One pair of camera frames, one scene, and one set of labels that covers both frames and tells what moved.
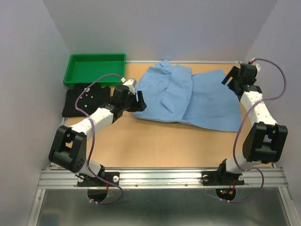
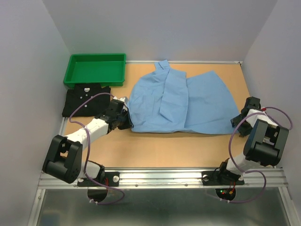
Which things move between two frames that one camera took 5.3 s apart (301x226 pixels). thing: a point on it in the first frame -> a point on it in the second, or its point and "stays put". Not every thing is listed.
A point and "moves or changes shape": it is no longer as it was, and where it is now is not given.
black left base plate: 113,177 stays put
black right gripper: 233,72 -> 244,131
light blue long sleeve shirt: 171,93 moves or changes shape
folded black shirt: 92,99 stays put
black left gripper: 138,106 -> 129,123
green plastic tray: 81,68 stays put
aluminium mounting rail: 57,179 stays put
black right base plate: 221,177 stays put
